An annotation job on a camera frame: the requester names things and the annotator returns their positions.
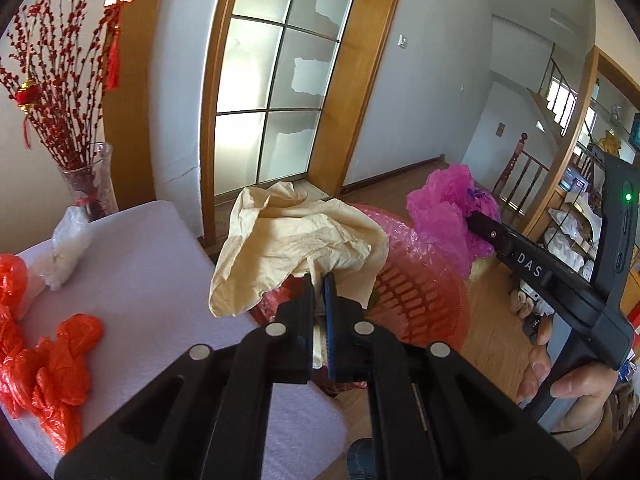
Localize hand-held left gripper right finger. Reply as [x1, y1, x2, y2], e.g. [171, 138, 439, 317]
[324, 271, 582, 480]

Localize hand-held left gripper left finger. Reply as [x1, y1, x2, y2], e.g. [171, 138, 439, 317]
[54, 274, 316, 480]

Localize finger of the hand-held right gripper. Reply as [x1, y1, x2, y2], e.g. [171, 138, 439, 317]
[466, 211, 515, 257]

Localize pink plastic bag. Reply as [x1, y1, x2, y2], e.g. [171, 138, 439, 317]
[406, 165, 501, 278]

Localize red plastic lattice basket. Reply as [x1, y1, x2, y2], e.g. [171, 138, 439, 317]
[370, 260, 453, 346]

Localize red basket with plastic liner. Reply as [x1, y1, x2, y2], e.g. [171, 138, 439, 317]
[250, 202, 472, 396]

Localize beige plastic bag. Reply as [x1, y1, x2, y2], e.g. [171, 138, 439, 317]
[208, 181, 390, 318]

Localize person's right hand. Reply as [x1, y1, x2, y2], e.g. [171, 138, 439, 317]
[516, 322, 621, 448]

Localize wooden stair railing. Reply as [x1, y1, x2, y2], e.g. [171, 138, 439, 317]
[492, 132, 551, 211]

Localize shelf with packed goods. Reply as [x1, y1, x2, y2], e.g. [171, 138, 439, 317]
[542, 142, 640, 283]

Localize person's leg in jeans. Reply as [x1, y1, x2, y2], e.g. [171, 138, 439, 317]
[347, 437, 373, 480]

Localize lilac tablecloth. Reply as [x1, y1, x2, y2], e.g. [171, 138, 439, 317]
[0, 200, 351, 480]

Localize large orange plastic bag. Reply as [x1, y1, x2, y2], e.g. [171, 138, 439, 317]
[0, 310, 104, 453]

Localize clear plastic bag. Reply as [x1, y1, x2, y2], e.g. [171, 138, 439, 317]
[51, 206, 92, 291]

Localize glass vase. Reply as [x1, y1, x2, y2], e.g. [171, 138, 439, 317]
[57, 142, 120, 221]

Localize frosted glass sliding door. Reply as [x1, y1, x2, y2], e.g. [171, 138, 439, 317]
[215, 0, 363, 196]

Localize small orange plastic bag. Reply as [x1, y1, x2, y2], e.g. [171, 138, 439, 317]
[0, 253, 31, 321]

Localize small red lantern ornament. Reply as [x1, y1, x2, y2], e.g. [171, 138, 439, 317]
[16, 79, 41, 148]

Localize red berry branches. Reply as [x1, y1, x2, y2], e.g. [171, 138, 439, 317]
[0, 0, 123, 171]

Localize wooden room divider frame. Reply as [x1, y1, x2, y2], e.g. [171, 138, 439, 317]
[520, 45, 640, 241]

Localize wooden door frame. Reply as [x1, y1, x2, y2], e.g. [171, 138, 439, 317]
[200, 0, 411, 241]

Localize wooden wall trim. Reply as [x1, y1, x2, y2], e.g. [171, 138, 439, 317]
[102, 0, 157, 207]

